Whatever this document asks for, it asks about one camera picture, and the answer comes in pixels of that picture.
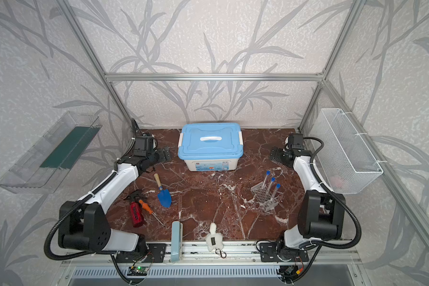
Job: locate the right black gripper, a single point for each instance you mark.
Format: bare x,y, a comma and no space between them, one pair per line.
278,155

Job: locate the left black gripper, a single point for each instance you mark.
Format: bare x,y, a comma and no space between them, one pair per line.
164,155

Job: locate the blue plastic bin lid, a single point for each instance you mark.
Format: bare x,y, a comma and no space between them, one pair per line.
210,141

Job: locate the clear test tube rack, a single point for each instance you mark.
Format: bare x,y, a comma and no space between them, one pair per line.
261,197

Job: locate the white plastic storage bin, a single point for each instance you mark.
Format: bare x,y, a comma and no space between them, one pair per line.
211,165

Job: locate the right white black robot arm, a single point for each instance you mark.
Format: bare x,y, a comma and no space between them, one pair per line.
321,215

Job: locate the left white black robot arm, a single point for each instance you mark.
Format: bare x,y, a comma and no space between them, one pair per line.
83,229

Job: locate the pink object in basket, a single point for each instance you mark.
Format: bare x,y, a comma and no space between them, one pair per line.
337,182

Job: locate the light blue standing block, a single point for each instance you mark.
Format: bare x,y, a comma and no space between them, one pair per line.
176,242

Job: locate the white plastic squeeze bottle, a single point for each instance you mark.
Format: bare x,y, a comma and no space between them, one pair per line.
214,239

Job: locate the green circuit board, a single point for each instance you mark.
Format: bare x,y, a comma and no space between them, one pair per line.
138,271

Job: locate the blue garden trowel wooden handle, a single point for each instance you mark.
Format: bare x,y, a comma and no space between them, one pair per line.
164,196

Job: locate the orange handled screwdriver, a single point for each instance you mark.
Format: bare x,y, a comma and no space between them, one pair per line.
146,207

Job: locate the white wire mesh basket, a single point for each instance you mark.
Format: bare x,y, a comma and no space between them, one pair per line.
345,152

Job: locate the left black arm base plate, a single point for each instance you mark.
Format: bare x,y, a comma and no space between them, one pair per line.
156,253

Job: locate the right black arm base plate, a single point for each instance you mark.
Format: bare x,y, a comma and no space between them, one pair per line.
269,253

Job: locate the clear acrylic wall shelf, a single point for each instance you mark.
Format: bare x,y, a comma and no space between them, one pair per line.
43,168

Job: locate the aluminium front rail frame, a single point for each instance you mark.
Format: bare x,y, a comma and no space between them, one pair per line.
195,253

